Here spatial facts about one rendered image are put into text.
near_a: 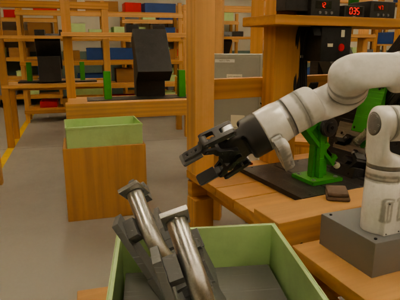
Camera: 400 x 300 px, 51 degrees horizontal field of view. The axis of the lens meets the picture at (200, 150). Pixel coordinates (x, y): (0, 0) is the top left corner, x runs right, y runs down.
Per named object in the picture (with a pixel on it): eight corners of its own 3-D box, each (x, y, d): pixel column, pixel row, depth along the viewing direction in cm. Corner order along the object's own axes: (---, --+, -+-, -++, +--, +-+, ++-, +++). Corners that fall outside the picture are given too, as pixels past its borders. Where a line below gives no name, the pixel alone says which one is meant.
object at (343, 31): (349, 61, 189) (352, 26, 186) (320, 61, 182) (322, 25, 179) (330, 60, 200) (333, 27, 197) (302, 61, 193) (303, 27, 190)
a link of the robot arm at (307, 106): (280, 113, 80) (276, 93, 72) (352, 73, 79) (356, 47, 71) (299, 143, 77) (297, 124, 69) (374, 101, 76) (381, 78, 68)
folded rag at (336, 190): (324, 191, 155) (325, 183, 154) (347, 193, 153) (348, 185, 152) (325, 200, 145) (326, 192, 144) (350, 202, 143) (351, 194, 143)
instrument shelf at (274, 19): (427, 28, 205) (428, 19, 204) (274, 24, 167) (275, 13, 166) (385, 30, 227) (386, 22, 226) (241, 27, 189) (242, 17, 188)
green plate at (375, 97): (385, 139, 172) (400, 88, 170) (372, 135, 168) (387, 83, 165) (363, 133, 182) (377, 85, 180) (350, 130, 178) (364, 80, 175)
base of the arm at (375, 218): (404, 231, 111) (412, 169, 107) (378, 237, 107) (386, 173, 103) (376, 219, 119) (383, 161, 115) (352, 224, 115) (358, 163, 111)
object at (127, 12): (183, 116, 860) (182, 0, 806) (25, 123, 779) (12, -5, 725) (177, 112, 911) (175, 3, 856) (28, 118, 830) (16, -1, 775)
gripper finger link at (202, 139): (209, 141, 71) (183, 156, 72) (203, 134, 69) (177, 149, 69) (212, 149, 71) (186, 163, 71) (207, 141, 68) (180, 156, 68)
